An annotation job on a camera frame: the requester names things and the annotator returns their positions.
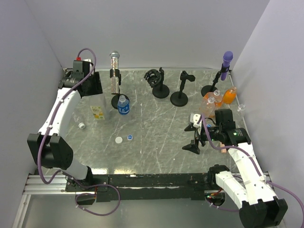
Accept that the black glitter microphone stand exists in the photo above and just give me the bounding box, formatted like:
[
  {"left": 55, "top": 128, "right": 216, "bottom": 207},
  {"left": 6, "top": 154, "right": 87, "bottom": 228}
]
[{"left": 110, "top": 69, "right": 122, "bottom": 109}]

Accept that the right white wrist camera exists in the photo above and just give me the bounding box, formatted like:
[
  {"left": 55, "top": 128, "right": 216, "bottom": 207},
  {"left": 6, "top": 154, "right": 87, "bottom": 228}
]
[{"left": 189, "top": 113, "right": 202, "bottom": 128}]

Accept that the clear capless bottle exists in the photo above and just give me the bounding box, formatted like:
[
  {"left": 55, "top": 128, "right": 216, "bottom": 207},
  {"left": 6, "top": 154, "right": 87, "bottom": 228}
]
[{"left": 237, "top": 104, "right": 246, "bottom": 118}]

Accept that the black shock mount stand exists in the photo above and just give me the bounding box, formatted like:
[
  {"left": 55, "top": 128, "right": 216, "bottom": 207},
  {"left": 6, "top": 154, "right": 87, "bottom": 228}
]
[{"left": 144, "top": 67, "right": 170, "bottom": 99}]

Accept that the black purple microphone stand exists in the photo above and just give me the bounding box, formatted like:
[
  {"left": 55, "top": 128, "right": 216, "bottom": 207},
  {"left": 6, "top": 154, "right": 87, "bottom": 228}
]
[{"left": 201, "top": 64, "right": 230, "bottom": 97}]

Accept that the purple cable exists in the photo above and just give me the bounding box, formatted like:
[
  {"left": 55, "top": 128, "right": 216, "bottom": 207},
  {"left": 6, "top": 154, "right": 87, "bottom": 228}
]
[
  {"left": 200, "top": 113, "right": 304, "bottom": 221},
  {"left": 37, "top": 48, "right": 121, "bottom": 216}
]

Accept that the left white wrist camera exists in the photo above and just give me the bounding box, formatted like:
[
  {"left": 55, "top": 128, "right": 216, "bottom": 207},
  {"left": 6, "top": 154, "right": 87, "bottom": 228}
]
[{"left": 76, "top": 57, "right": 92, "bottom": 63}]

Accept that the orange round bottle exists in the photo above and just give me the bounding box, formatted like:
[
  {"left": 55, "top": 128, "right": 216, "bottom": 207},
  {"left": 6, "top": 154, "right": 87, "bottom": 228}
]
[{"left": 223, "top": 87, "right": 237, "bottom": 105}]

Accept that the pink beige microphone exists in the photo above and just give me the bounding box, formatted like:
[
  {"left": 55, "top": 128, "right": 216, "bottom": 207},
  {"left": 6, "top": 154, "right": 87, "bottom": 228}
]
[{"left": 219, "top": 143, "right": 227, "bottom": 153}]

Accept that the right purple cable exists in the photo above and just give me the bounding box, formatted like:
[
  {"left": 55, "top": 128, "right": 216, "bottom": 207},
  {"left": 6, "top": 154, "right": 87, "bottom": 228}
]
[{"left": 200, "top": 113, "right": 304, "bottom": 221}]

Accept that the aluminium rail frame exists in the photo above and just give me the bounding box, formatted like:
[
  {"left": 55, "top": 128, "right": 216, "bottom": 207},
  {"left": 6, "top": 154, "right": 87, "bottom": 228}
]
[{"left": 11, "top": 67, "right": 285, "bottom": 228}]

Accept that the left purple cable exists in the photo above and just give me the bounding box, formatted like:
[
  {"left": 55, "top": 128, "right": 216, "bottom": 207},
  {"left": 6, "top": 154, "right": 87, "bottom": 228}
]
[{"left": 37, "top": 48, "right": 121, "bottom": 216}]

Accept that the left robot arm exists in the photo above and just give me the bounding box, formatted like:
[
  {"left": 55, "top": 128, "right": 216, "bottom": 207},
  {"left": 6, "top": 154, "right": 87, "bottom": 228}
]
[{"left": 27, "top": 57, "right": 103, "bottom": 191}]

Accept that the blue label water bottle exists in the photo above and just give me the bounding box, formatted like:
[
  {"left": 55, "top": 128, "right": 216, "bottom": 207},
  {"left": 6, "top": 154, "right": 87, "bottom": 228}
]
[{"left": 117, "top": 95, "right": 130, "bottom": 115}]

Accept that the glitter silver microphone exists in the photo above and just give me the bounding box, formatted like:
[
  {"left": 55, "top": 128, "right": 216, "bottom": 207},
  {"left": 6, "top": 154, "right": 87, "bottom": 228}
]
[{"left": 110, "top": 51, "right": 121, "bottom": 95}]

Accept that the orange square bottle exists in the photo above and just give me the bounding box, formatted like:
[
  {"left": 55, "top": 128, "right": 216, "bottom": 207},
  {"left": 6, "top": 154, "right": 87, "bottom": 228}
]
[{"left": 204, "top": 89, "right": 223, "bottom": 108}]

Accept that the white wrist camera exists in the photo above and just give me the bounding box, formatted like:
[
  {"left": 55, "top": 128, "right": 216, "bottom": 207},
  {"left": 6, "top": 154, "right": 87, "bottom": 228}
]
[
  {"left": 189, "top": 113, "right": 202, "bottom": 128},
  {"left": 76, "top": 57, "right": 92, "bottom": 63}
]

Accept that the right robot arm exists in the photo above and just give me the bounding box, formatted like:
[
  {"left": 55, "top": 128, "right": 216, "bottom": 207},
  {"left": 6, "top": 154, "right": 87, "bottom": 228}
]
[{"left": 183, "top": 109, "right": 288, "bottom": 228}]

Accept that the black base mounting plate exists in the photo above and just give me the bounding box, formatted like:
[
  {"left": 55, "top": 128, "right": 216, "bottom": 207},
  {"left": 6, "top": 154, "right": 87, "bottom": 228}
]
[{"left": 65, "top": 173, "right": 220, "bottom": 202}]

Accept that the clear white-capped tea bottle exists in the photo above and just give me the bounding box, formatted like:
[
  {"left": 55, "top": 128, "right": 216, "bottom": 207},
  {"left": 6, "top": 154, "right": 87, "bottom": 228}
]
[{"left": 89, "top": 94, "right": 109, "bottom": 120}]

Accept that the black empty clip stand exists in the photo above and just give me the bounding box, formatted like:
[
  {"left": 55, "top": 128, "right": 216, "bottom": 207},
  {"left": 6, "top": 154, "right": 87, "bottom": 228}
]
[{"left": 170, "top": 71, "right": 195, "bottom": 107}]

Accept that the white tea bottle cap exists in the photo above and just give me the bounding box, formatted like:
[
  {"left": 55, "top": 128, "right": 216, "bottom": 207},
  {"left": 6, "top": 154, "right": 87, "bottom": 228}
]
[{"left": 115, "top": 136, "right": 123, "bottom": 144}]

